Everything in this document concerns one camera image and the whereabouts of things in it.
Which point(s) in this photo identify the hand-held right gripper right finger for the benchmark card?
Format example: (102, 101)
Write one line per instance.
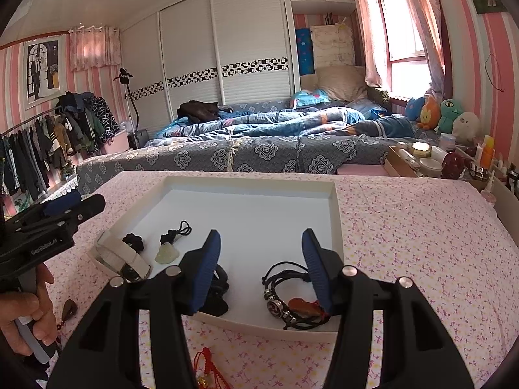
(318, 271)

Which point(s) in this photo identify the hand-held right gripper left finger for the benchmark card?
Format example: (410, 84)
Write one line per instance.
(206, 271)

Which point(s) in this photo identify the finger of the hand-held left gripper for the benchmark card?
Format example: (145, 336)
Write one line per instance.
(93, 206)
(61, 202)

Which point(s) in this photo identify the red agate pendant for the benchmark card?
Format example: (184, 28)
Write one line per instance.
(302, 306)

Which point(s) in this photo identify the white wristwatch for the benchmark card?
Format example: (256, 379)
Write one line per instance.
(133, 263)

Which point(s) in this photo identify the brown oval stone pendant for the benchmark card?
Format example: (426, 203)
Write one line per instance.
(69, 308)

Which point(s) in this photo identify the white tray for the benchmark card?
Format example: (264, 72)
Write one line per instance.
(251, 210)

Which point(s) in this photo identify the person's left hand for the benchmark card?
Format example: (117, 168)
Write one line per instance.
(20, 308)

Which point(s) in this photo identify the rack of hanging clothes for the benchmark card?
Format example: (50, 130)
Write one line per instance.
(32, 146)

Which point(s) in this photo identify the pink floral tablecloth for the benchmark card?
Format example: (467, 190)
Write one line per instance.
(405, 251)

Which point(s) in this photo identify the bed with grey patterned cover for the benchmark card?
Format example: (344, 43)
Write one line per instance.
(182, 158)

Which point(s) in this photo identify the pink box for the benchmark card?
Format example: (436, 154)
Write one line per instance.
(361, 169)

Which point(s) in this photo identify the wooden box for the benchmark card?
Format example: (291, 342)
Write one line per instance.
(395, 166)

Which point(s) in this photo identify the black garment steamer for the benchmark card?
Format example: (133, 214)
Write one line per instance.
(123, 76)

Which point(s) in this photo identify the black clothing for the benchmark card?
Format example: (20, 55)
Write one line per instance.
(198, 110)

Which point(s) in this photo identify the blue floral quilt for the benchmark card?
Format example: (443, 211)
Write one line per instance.
(284, 123)

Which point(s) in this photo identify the white bowl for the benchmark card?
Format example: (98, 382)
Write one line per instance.
(430, 167)

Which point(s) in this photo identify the short pink curtain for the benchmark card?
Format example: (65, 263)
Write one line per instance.
(95, 48)

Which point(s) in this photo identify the gold hexagonal jar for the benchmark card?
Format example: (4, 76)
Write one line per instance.
(421, 149)

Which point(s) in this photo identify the dark red jar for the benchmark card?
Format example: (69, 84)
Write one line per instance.
(453, 166)

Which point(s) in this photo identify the blue patterned pillow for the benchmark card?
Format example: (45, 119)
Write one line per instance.
(308, 98)

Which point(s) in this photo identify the white cup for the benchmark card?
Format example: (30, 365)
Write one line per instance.
(448, 142)

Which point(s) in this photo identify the blue plush toy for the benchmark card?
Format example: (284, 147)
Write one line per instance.
(413, 109)

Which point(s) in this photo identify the beige pillow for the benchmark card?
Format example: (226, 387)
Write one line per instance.
(340, 83)

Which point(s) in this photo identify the orange plush toy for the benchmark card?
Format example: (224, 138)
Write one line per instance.
(429, 111)

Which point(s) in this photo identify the orange bottle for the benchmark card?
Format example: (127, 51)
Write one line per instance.
(487, 154)

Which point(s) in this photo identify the green plush toy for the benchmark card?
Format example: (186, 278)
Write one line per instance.
(450, 111)

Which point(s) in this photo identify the white plush toy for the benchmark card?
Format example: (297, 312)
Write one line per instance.
(466, 125)

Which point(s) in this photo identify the blue patterned fabric roll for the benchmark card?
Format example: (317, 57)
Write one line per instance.
(304, 50)

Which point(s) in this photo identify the cream storage bag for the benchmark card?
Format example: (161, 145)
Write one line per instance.
(332, 44)

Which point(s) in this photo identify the white sliding wardrobe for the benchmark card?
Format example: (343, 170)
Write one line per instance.
(251, 28)

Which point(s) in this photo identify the long pink window curtain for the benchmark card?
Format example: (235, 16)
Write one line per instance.
(427, 28)
(371, 28)

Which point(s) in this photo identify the window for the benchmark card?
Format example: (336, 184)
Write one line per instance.
(405, 28)

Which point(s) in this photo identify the wall poster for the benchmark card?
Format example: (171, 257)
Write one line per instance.
(42, 73)

